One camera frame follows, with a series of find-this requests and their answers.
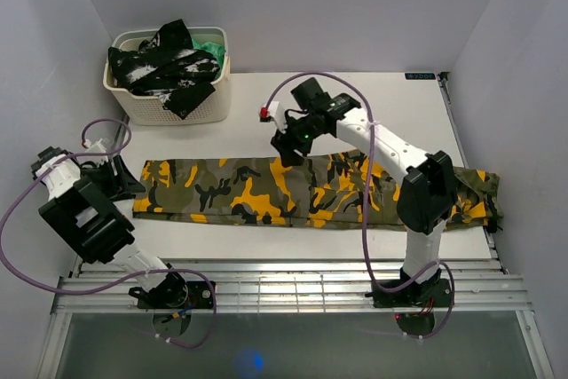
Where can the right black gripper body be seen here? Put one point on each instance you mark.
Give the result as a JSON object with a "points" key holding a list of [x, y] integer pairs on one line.
{"points": [[300, 134]]}

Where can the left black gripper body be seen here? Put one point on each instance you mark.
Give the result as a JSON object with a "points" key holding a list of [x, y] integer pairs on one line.
{"points": [[104, 176]]}

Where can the yellow camouflage trousers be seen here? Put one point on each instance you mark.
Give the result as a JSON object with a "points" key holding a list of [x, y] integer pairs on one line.
{"points": [[325, 192]]}

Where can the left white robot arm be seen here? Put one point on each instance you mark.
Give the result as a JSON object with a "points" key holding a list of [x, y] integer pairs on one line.
{"points": [[81, 210]]}

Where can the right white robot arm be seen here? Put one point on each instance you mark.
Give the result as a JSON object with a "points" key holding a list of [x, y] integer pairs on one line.
{"points": [[426, 182]]}

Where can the black white patterned trousers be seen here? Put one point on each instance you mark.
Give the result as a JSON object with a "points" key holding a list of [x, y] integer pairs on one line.
{"points": [[167, 67]]}

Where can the white perforated laundry basket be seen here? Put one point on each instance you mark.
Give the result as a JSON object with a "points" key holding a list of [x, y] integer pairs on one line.
{"points": [[148, 110]]}

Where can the green cloth in basket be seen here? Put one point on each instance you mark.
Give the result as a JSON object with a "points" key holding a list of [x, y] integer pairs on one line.
{"points": [[217, 50]]}

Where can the blue table label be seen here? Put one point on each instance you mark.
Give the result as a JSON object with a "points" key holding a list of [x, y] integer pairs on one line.
{"points": [[420, 76]]}

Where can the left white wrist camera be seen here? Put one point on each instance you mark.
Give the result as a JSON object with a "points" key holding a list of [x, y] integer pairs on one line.
{"points": [[96, 149]]}

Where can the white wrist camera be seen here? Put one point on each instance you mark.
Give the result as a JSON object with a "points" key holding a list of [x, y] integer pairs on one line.
{"points": [[96, 149], [275, 113]]}

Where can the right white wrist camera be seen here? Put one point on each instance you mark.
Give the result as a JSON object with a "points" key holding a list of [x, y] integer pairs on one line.
{"points": [[275, 113]]}

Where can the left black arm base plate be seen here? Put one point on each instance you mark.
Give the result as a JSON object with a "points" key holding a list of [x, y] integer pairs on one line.
{"points": [[199, 296]]}

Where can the aluminium table edge rail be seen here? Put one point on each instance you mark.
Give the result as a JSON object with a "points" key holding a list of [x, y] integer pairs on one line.
{"points": [[443, 81]]}

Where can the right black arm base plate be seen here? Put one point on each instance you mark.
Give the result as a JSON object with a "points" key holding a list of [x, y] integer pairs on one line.
{"points": [[437, 295]]}

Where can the aluminium front rail frame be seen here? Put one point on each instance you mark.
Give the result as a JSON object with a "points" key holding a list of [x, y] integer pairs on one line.
{"points": [[296, 287]]}

